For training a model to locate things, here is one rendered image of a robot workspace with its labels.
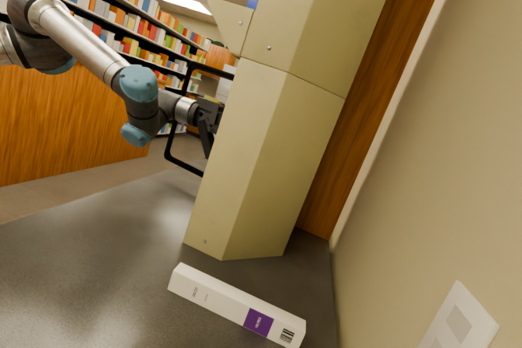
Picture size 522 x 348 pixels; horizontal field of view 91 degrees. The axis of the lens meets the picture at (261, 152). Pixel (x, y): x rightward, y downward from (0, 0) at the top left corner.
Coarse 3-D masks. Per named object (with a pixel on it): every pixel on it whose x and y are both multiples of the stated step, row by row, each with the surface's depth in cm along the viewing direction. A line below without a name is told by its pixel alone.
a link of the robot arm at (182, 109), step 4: (180, 100) 72; (184, 100) 72; (188, 100) 72; (192, 100) 72; (196, 100) 74; (180, 104) 71; (184, 104) 71; (188, 104) 71; (192, 104) 71; (176, 108) 71; (180, 108) 71; (184, 108) 71; (188, 108) 71; (176, 112) 71; (180, 112) 71; (184, 112) 71; (188, 112) 71; (176, 116) 72; (180, 116) 72; (184, 116) 71; (188, 116) 71; (180, 120) 73; (184, 120) 72; (188, 120) 72; (188, 124) 74
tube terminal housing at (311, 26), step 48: (288, 0) 52; (336, 0) 54; (384, 0) 60; (288, 48) 53; (336, 48) 58; (240, 96) 57; (288, 96) 56; (336, 96) 63; (240, 144) 58; (288, 144) 61; (240, 192) 59; (288, 192) 66; (192, 240) 64; (240, 240) 64
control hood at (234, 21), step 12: (216, 0) 55; (216, 12) 55; (228, 12) 55; (240, 12) 54; (252, 12) 54; (228, 24) 55; (240, 24) 54; (228, 36) 55; (240, 36) 55; (228, 48) 56; (240, 48) 55
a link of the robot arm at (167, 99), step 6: (162, 90) 74; (162, 96) 72; (168, 96) 72; (174, 96) 73; (180, 96) 73; (162, 102) 71; (168, 102) 72; (174, 102) 72; (162, 108) 71; (168, 108) 72; (174, 108) 71; (168, 114) 72; (174, 114) 72
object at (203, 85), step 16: (192, 80) 96; (208, 80) 93; (224, 80) 91; (192, 96) 96; (208, 96) 94; (224, 96) 91; (176, 128) 100; (192, 128) 97; (176, 144) 100; (192, 144) 98; (192, 160) 98
